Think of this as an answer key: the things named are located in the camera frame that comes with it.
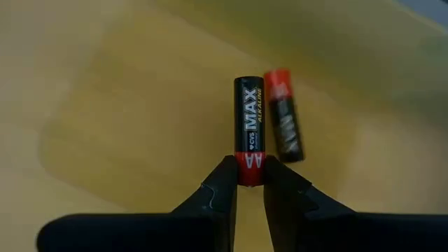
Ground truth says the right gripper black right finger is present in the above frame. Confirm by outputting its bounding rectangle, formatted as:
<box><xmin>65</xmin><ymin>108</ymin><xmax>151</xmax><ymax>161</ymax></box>
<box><xmin>263</xmin><ymin>155</ymin><xmax>448</xmax><ymax>252</ymax></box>

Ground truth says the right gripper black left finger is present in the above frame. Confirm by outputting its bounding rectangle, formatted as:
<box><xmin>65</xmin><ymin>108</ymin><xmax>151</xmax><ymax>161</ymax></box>
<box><xmin>36</xmin><ymin>155</ymin><xmax>239</xmax><ymax>252</ymax></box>

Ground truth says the black red CVS Max battery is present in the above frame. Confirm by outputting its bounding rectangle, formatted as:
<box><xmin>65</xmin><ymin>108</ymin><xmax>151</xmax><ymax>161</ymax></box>
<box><xmin>233</xmin><ymin>76</ymin><xmax>267</xmax><ymax>188</ymax></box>
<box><xmin>262</xmin><ymin>69</ymin><xmax>305</xmax><ymax>164</ymax></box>

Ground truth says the yellow plastic bin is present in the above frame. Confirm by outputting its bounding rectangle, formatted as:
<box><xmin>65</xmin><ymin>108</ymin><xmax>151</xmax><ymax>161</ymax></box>
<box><xmin>0</xmin><ymin>0</ymin><xmax>448</xmax><ymax>252</ymax></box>

